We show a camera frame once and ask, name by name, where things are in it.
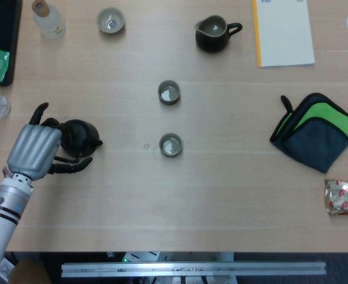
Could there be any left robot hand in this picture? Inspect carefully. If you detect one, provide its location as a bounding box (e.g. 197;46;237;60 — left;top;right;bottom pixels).
7;102;94;181

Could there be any black cast iron teapot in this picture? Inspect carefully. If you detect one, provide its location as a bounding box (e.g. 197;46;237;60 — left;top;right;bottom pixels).
60;119;104;157

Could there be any white robot base unit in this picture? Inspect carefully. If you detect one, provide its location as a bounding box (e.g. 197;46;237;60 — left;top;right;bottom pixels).
107;251;234;263

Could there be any grey tea cup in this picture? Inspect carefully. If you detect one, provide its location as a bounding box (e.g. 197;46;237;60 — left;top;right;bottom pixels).
157;79;181;106
158;133;183;159

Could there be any glass bottle with cork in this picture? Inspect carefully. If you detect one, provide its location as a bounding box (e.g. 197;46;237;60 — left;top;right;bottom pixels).
31;0;67;40

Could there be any brown rounded object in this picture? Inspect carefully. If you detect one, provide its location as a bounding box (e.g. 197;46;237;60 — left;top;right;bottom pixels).
8;259;52;284

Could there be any white floor socket box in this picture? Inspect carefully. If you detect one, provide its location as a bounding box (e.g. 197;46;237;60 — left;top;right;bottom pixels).
0;257;15;280

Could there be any black plastic tray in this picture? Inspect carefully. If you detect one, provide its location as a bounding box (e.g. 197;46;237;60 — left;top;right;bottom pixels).
0;0;23;87

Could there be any flared grey tea bowl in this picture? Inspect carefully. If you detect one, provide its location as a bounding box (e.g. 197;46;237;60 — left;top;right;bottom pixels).
96;7;126;34

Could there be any dark ceramic pitcher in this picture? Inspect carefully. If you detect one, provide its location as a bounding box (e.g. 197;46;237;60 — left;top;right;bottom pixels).
194;15;243;54

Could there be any white booklet yellow spine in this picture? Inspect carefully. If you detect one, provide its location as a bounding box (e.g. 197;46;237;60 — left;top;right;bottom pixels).
252;0;316;69

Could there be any blue green folded cloth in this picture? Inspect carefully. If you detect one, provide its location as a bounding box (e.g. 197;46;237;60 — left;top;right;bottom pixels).
269;92;348;175

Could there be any silver foil snack bag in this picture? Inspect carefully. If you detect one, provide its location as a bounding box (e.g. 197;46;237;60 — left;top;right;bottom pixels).
324;179;348;217

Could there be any aluminium profile rail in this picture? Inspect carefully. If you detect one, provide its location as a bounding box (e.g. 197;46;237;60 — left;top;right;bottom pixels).
60;260;327;278

